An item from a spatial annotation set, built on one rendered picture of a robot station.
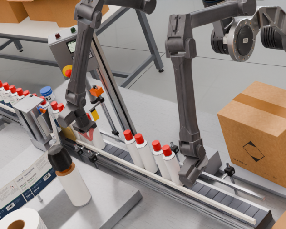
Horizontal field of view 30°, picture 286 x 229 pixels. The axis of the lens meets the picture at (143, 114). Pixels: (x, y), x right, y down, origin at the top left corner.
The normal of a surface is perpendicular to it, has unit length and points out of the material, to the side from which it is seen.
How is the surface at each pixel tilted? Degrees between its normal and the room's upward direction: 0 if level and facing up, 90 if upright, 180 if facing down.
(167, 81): 0
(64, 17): 90
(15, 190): 90
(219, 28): 90
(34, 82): 0
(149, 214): 0
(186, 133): 68
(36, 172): 90
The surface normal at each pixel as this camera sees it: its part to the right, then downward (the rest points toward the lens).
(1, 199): 0.60, 0.29
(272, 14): 0.75, 0.16
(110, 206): -0.31, -0.77
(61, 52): 0.17, 0.53
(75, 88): -0.55, 0.29
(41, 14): -0.56, 0.63
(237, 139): -0.73, 0.57
